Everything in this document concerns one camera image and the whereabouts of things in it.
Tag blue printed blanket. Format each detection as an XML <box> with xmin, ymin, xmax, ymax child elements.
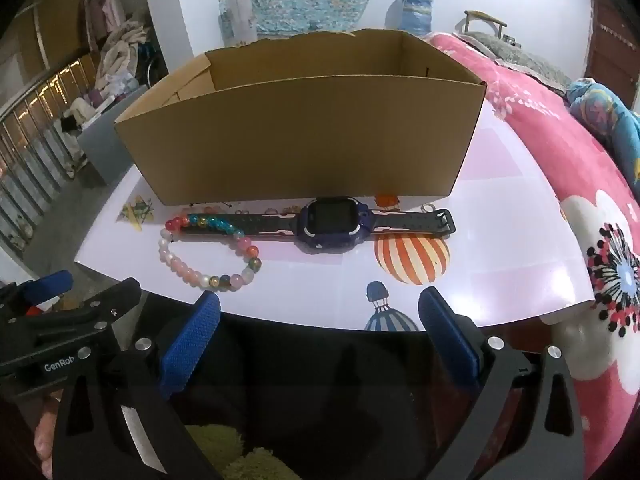
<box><xmin>566</xmin><ymin>78</ymin><xmax>640</xmax><ymax>183</ymax></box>

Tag blue water jug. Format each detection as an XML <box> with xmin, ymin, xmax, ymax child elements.
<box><xmin>398</xmin><ymin>0</ymin><xmax>433</xmax><ymax>38</ymax></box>

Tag white hanging bag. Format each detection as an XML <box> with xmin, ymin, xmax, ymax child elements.
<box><xmin>222</xmin><ymin>0</ymin><xmax>258</xmax><ymax>48</ymax></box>

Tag grey cabinet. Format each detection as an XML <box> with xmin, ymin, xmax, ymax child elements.
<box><xmin>80</xmin><ymin>85</ymin><xmax>151</xmax><ymax>186</ymax></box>

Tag green fuzzy robe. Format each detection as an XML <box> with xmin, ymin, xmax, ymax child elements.
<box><xmin>185</xmin><ymin>424</ymin><xmax>301</xmax><ymax>480</ymax></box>

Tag pile of clothes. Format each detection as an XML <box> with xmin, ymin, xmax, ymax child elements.
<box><xmin>95</xmin><ymin>10</ymin><xmax>151</xmax><ymax>96</ymax></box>

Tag colourful bead bracelet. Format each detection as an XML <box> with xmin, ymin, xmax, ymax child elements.
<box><xmin>158</xmin><ymin>213</ymin><xmax>262</xmax><ymax>291</ymax></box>

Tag pink floral blanket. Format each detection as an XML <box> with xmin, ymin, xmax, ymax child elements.
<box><xmin>425</xmin><ymin>32</ymin><xmax>640</xmax><ymax>478</ymax></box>

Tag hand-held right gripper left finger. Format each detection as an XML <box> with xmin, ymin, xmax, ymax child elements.
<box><xmin>52</xmin><ymin>290</ymin><xmax>223</xmax><ymax>480</ymax></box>

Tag pink hanging clothes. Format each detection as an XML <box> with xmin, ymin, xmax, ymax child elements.
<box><xmin>82</xmin><ymin>0</ymin><xmax>126</xmax><ymax>51</ymax></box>

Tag person's left hand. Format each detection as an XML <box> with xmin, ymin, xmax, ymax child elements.
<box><xmin>34</xmin><ymin>395</ymin><xmax>57</xmax><ymax>467</ymax></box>

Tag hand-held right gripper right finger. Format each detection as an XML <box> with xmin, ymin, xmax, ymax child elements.
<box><xmin>419</xmin><ymin>287</ymin><xmax>586</xmax><ymax>480</ymax></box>

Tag grey blanket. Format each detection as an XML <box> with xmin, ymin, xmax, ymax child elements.
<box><xmin>462</xmin><ymin>31</ymin><xmax>573</xmax><ymax>93</ymax></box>

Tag purple black smartwatch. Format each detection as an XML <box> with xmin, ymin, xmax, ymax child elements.
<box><xmin>177</xmin><ymin>196</ymin><xmax>457</xmax><ymax>256</ymax></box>

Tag brown door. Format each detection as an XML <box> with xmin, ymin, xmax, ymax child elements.
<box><xmin>585</xmin><ymin>0</ymin><xmax>640</xmax><ymax>106</ymax></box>

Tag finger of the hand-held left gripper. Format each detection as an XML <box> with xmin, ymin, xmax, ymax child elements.
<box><xmin>0</xmin><ymin>270</ymin><xmax>74</xmax><ymax>307</ymax></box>
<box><xmin>67</xmin><ymin>277</ymin><xmax>142</xmax><ymax>347</ymax></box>

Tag brown cardboard box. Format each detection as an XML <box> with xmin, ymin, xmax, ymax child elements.
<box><xmin>114</xmin><ymin>29</ymin><xmax>487</xmax><ymax>207</ymax></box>

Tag wooden chair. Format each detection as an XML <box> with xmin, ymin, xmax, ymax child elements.
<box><xmin>462</xmin><ymin>10</ymin><xmax>508</xmax><ymax>38</ymax></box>

